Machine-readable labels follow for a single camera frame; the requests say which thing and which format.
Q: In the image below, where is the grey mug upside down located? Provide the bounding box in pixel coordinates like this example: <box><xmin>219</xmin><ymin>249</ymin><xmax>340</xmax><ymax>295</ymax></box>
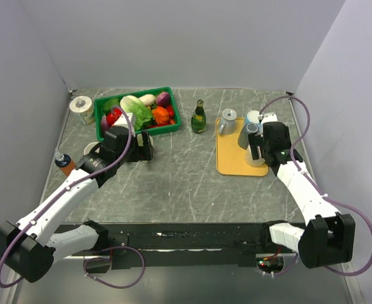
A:
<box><xmin>217</xmin><ymin>108</ymin><xmax>237</xmax><ymax>136</ymax></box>

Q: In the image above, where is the purple onion toy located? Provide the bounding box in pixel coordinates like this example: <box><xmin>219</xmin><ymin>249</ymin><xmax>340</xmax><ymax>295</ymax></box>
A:
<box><xmin>156</xmin><ymin>92</ymin><xmax>171</xmax><ymax>108</ymax></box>

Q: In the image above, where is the orange spray bottle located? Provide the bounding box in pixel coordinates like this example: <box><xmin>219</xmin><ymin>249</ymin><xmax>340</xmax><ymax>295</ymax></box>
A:
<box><xmin>54</xmin><ymin>148</ymin><xmax>75</xmax><ymax>176</ymax></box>

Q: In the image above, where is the green glass bottle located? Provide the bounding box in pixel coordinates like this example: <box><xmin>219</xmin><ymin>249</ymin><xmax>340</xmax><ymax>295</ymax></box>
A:
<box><xmin>191</xmin><ymin>99</ymin><xmax>206</xmax><ymax>134</ymax></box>

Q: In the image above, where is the green bell pepper toy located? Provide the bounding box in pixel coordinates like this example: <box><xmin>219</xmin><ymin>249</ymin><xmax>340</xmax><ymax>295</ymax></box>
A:
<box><xmin>102</xmin><ymin>98</ymin><xmax>120</xmax><ymax>114</ymax></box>

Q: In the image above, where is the green plastic crate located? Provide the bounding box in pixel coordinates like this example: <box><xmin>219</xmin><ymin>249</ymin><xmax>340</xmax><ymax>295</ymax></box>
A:
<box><xmin>94</xmin><ymin>87</ymin><xmax>181</xmax><ymax>142</ymax></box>

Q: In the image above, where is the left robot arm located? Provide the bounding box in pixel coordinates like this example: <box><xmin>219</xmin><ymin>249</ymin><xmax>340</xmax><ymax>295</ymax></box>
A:
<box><xmin>0</xmin><ymin>126</ymin><xmax>154</xmax><ymax>282</ymax></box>

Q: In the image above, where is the purple eggplant toy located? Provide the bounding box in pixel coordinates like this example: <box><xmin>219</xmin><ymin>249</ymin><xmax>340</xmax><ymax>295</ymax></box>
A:
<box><xmin>100</xmin><ymin>115</ymin><xmax>110</xmax><ymax>134</ymax></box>

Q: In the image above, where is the yellow tray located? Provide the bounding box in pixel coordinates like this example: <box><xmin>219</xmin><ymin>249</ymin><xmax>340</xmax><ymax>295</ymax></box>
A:
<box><xmin>215</xmin><ymin>118</ymin><xmax>269</xmax><ymax>177</ymax></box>

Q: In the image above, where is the red bell pepper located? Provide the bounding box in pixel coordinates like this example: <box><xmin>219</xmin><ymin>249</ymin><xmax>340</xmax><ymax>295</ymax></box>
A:
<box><xmin>106</xmin><ymin>109</ymin><xmax>122</xmax><ymax>126</ymax></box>

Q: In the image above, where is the cream ribbed mug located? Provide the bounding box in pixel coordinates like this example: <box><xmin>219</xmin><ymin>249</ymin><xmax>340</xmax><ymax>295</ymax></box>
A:
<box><xmin>244</xmin><ymin>146</ymin><xmax>265</xmax><ymax>167</ymax></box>

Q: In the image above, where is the red chili toy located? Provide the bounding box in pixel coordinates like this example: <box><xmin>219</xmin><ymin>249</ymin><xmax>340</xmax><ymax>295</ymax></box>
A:
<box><xmin>166</xmin><ymin>105</ymin><xmax>176</xmax><ymax>125</ymax></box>

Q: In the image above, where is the light blue mug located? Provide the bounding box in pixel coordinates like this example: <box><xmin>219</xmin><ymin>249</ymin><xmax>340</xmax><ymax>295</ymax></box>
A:
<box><xmin>244</xmin><ymin>110</ymin><xmax>263</xmax><ymax>125</ymax></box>

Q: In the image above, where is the white green paper cup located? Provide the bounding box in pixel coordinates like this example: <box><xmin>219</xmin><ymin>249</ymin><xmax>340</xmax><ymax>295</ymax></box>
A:
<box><xmin>69</xmin><ymin>96</ymin><xmax>95</xmax><ymax>125</ymax></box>

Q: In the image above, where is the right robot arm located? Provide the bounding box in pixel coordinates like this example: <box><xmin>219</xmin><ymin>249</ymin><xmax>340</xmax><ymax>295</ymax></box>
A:
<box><xmin>248</xmin><ymin>122</ymin><xmax>356</xmax><ymax>269</ymax></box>

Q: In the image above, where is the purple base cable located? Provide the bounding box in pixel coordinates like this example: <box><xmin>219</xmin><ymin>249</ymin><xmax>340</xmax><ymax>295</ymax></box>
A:
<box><xmin>82</xmin><ymin>245</ymin><xmax>146</xmax><ymax>289</ymax></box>

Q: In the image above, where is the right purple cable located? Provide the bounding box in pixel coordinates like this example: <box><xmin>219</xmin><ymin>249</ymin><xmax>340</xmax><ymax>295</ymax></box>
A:
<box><xmin>259</xmin><ymin>95</ymin><xmax>372</xmax><ymax>277</ymax></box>

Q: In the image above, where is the green napa cabbage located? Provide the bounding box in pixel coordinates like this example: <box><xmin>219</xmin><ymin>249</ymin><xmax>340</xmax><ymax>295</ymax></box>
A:
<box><xmin>120</xmin><ymin>95</ymin><xmax>153</xmax><ymax>131</ymax></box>

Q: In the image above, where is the green mug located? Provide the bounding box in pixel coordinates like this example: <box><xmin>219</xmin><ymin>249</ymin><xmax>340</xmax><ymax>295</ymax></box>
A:
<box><xmin>83</xmin><ymin>142</ymin><xmax>101</xmax><ymax>156</ymax></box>

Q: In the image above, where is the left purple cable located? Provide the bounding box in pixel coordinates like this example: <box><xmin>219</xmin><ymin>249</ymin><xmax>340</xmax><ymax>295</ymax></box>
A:
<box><xmin>0</xmin><ymin>106</ymin><xmax>133</xmax><ymax>289</ymax></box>

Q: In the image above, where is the dark grey blue mug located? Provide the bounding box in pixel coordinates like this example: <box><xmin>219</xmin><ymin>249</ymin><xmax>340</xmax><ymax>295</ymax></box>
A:
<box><xmin>238</xmin><ymin>123</ymin><xmax>262</xmax><ymax>150</ymax></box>

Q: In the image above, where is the orange pumpkin toy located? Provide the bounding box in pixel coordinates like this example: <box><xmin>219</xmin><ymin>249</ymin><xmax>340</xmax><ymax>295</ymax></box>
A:
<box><xmin>152</xmin><ymin>106</ymin><xmax>170</xmax><ymax>125</ymax></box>

